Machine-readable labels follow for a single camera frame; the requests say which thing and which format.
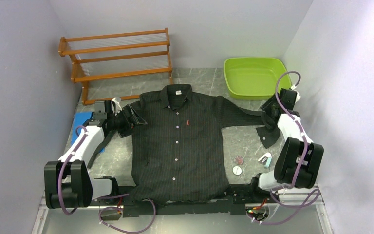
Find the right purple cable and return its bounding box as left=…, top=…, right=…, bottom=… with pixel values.
left=247, top=71, right=320, bottom=226

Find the green plastic basin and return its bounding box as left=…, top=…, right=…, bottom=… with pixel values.
left=223, top=57, right=287, bottom=100

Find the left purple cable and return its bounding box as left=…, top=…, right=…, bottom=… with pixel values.
left=57, top=125, right=157, bottom=234

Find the orange wooden shoe rack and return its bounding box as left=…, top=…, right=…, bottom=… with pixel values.
left=58, top=28, right=174, bottom=105

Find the red round brooch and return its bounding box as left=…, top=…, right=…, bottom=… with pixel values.
left=234, top=156, right=244, bottom=165

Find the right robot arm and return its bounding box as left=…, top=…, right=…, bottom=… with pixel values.
left=248, top=89, right=324, bottom=202

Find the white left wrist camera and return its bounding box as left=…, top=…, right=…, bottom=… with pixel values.
left=111, top=97, right=122, bottom=115

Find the white round badge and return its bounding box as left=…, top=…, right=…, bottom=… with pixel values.
left=232, top=166, right=242, bottom=176

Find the black base beam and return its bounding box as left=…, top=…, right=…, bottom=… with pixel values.
left=91, top=182, right=275, bottom=217

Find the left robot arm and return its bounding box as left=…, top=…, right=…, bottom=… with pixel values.
left=44, top=98, right=147, bottom=215

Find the aluminium frame rail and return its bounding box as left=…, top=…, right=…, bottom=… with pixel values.
left=38, top=183, right=325, bottom=210

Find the blue flat mat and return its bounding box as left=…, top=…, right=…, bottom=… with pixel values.
left=68, top=112, right=106, bottom=158

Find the purple cable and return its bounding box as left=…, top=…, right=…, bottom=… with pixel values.
left=247, top=71, right=320, bottom=226
left=57, top=125, right=157, bottom=234

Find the black pinstriped shirt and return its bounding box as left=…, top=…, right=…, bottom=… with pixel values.
left=87, top=84, right=282, bottom=205

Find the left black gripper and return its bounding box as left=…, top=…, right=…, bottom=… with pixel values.
left=108, top=104, right=147, bottom=138

